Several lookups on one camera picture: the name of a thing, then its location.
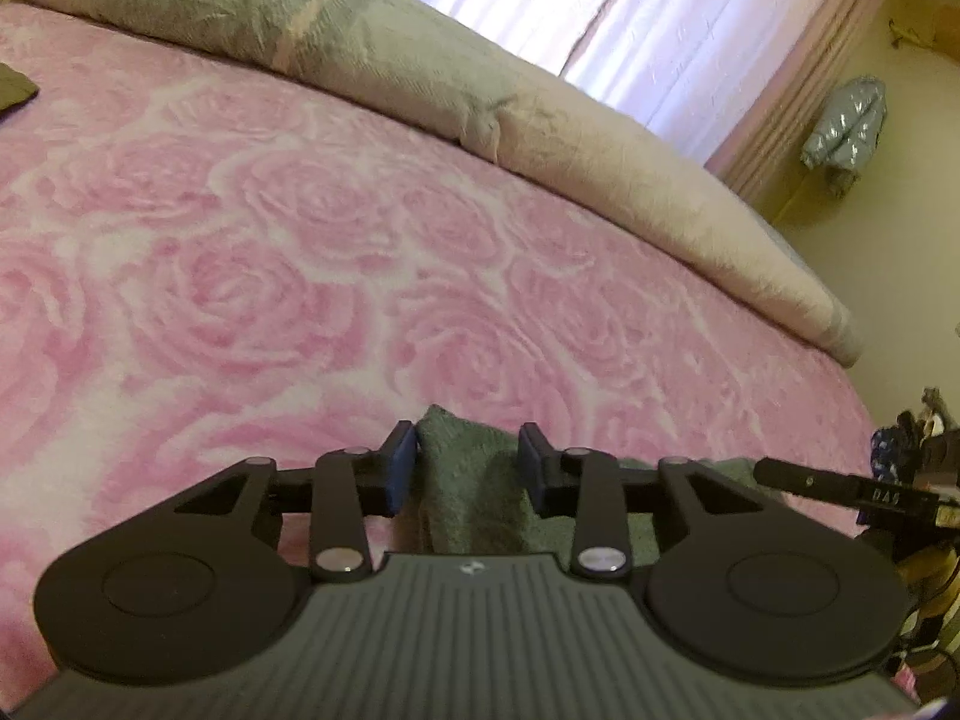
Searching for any pink curtain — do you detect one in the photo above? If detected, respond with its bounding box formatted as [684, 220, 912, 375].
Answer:
[349, 0, 905, 200]

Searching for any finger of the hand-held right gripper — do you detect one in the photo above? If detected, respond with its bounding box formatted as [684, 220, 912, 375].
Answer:
[752, 457, 863, 500]

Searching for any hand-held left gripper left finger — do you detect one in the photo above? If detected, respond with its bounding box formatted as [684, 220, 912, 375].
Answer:
[172, 420, 417, 582]

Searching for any olive brown garment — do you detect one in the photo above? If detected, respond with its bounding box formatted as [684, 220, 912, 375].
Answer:
[0, 64, 40, 125]

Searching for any grey and cream duvet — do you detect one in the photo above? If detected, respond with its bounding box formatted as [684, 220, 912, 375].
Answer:
[15, 0, 863, 368]

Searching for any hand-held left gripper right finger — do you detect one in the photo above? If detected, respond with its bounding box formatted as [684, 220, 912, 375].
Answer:
[517, 422, 755, 578]

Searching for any pink floral blanket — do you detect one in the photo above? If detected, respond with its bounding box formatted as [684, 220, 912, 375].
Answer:
[0, 0, 878, 691]

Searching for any blue patterned cloth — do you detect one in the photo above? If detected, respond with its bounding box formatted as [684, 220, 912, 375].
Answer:
[870, 424, 927, 481]

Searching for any grey t-shirt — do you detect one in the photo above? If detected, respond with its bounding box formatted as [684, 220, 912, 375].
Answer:
[412, 405, 762, 563]

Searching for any silver blue jacket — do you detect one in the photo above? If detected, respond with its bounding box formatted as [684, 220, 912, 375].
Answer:
[799, 75, 890, 197]

